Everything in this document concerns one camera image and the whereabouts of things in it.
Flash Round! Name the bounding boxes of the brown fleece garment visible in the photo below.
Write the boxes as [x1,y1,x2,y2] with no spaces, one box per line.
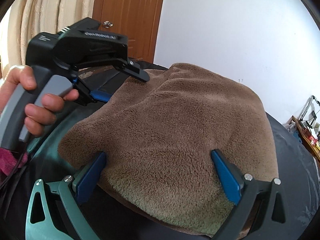
[58,63,278,236]

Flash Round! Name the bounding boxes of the person's left hand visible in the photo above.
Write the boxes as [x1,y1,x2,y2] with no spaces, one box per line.
[0,64,80,138]

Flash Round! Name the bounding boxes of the silver door knob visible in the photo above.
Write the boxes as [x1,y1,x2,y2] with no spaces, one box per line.
[103,21,113,29]

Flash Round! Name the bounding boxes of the beige curtain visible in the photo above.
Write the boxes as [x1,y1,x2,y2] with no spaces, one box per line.
[1,0,94,75]

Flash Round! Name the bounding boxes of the black table cover sheet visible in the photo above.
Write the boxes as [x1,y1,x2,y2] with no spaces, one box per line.
[0,60,320,240]

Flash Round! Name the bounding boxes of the brown wooden door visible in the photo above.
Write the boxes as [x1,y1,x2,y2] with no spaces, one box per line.
[92,0,163,63]

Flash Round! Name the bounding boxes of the wooden side desk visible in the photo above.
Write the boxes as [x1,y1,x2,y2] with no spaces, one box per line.
[291,116,319,166]

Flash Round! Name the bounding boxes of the pink left sleeve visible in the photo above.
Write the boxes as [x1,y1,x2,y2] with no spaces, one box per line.
[0,148,28,184]

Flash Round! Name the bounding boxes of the metal frame on desk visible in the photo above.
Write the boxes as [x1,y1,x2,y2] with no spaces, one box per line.
[298,95,319,128]

